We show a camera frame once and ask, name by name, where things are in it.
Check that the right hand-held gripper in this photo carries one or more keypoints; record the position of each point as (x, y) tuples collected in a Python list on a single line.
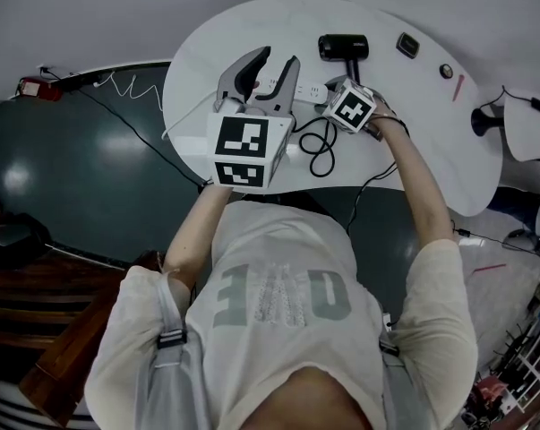
[(350, 108)]

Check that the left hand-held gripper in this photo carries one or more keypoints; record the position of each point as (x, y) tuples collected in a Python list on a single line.
[(242, 141)]

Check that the white power strip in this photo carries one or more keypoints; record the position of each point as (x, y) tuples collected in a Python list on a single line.
[(310, 91)]

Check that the person's left forearm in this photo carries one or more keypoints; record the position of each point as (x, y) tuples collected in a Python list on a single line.
[(193, 235)]

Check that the person's right forearm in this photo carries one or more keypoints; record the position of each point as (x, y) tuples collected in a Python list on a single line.
[(413, 182)]

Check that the black hair dryer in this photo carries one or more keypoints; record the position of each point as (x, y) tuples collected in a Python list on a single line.
[(341, 45)]

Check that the small black rectangular box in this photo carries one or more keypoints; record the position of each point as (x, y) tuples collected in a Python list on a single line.
[(408, 44)]

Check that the small round compact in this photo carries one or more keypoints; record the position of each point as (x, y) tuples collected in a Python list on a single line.
[(446, 70)]

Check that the pink stick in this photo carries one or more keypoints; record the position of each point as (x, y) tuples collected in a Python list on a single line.
[(458, 88)]

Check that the black round-base device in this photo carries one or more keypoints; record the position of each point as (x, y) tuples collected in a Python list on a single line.
[(484, 122)]

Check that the white curved platform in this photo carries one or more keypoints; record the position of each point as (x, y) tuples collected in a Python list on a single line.
[(531, 132)]

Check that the person's white printed shirt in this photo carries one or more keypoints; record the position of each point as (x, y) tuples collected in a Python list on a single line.
[(287, 285)]

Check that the red fire extinguisher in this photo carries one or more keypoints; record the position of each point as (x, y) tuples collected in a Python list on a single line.
[(39, 88)]

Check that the person's chin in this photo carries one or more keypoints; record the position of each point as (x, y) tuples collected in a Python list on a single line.
[(314, 399)]

